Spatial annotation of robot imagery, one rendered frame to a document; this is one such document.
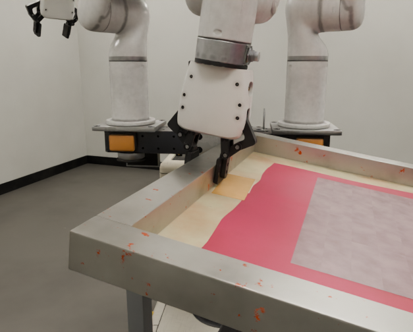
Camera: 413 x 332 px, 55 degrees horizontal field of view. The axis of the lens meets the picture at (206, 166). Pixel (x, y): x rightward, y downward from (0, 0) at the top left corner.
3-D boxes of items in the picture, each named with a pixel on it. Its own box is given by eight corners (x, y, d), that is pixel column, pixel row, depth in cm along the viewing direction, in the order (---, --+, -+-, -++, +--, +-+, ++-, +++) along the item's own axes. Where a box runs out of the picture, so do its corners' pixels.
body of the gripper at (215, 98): (263, 60, 57) (249, 136, 60) (197, 51, 60) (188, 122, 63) (251, 60, 50) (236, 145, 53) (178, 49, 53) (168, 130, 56)
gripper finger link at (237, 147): (246, 141, 58) (238, 183, 60) (225, 136, 59) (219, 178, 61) (240, 145, 55) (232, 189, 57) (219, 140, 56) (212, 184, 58)
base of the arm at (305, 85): (275, 120, 107) (278, 61, 103) (323, 120, 106) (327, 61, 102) (279, 129, 92) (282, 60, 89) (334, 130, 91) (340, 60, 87)
